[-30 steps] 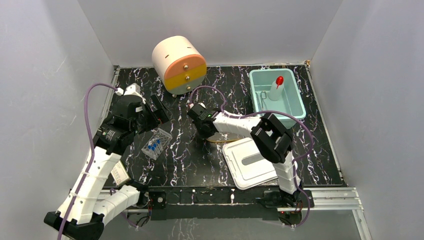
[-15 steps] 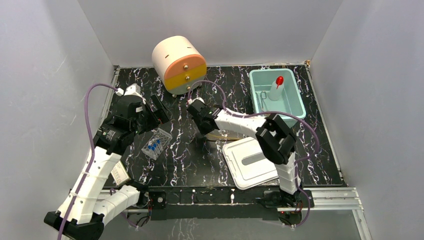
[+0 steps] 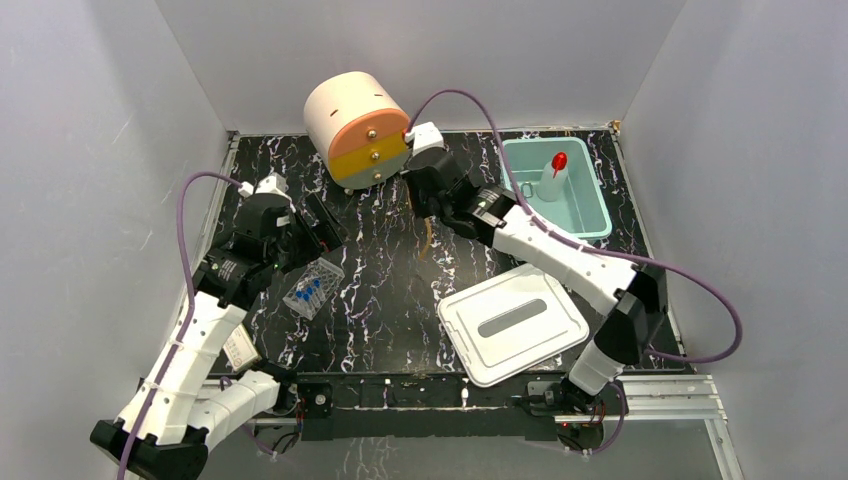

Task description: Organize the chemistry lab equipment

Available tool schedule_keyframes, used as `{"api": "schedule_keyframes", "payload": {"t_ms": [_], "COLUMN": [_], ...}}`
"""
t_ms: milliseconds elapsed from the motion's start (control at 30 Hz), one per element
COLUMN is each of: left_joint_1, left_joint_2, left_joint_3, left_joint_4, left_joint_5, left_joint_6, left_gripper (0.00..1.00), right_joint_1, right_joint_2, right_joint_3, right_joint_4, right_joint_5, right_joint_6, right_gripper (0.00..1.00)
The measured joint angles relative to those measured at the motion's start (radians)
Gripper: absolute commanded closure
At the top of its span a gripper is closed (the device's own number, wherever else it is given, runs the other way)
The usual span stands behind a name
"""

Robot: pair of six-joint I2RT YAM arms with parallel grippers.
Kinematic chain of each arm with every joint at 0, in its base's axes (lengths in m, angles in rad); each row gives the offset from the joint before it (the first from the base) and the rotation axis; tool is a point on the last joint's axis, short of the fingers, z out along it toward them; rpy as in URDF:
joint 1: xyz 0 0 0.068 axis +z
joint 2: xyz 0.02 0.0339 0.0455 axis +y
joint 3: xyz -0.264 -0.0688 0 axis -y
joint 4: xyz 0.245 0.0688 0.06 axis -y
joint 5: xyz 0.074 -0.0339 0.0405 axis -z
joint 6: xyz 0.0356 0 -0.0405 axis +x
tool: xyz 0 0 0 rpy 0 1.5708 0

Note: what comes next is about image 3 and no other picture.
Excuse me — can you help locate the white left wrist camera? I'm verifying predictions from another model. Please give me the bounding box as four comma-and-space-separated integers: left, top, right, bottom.
238, 173, 293, 214

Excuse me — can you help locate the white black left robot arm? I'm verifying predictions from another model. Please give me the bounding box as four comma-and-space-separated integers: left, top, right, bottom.
90, 193, 347, 479

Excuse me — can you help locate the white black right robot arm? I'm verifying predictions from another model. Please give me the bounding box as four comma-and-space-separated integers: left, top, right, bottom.
402, 147, 667, 414

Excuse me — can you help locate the white squeeze bottle red cap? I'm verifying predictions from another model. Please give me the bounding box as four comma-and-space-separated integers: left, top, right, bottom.
535, 152, 568, 202

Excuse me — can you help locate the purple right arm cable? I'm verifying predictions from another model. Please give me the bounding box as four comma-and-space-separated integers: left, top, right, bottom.
407, 89, 744, 366

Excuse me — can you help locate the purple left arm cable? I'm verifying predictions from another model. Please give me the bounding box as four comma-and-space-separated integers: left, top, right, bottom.
115, 171, 246, 480

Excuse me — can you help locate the clear test tube rack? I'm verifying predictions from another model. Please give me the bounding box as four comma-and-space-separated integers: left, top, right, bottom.
283, 258, 344, 320

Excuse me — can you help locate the white green small box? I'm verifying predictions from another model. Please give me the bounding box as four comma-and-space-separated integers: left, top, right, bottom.
222, 324, 261, 373

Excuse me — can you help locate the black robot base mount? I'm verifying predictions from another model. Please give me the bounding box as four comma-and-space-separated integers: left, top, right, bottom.
236, 370, 627, 458

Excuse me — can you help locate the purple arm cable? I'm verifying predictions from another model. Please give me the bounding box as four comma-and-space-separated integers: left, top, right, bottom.
115, 171, 246, 480
407, 89, 744, 366

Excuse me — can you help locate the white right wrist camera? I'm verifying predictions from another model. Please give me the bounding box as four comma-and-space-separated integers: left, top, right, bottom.
403, 122, 445, 157

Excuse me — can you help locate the yellow rubber tube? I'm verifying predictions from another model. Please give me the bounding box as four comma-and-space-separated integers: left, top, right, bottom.
418, 217, 434, 260

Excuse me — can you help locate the teal plastic bin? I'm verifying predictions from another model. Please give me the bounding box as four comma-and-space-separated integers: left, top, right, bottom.
502, 137, 612, 242

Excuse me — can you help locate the white bin lid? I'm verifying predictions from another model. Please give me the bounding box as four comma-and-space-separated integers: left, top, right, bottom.
437, 264, 590, 388

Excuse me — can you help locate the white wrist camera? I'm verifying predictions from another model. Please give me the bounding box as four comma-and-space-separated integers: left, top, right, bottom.
238, 173, 293, 214
403, 122, 445, 157

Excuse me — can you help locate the round cabinet with coloured drawers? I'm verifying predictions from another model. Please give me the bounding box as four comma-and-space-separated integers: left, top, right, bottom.
303, 71, 410, 191

